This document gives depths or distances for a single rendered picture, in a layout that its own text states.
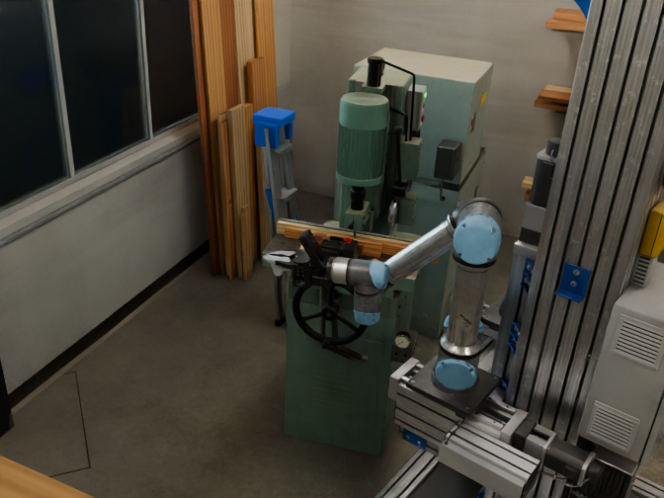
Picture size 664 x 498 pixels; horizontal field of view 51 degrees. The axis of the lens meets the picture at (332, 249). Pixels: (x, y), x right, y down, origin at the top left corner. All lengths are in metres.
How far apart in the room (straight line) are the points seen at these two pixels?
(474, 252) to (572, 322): 0.47
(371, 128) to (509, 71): 2.36
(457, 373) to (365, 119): 0.97
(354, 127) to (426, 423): 1.04
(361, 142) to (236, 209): 1.72
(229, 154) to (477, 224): 2.43
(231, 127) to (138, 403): 1.55
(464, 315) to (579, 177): 0.48
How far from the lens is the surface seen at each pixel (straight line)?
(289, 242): 2.81
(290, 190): 3.66
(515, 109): 4.82
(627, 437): 2.23
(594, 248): 2.04
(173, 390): 3.49
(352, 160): 2.56
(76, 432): 3.36
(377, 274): 1.93
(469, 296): 1.91
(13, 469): 2.49
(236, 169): 4.04
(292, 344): 2.91
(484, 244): 1.80
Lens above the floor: 2.21
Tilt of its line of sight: 28 degrees down
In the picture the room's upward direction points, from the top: 3 degrees clockwise
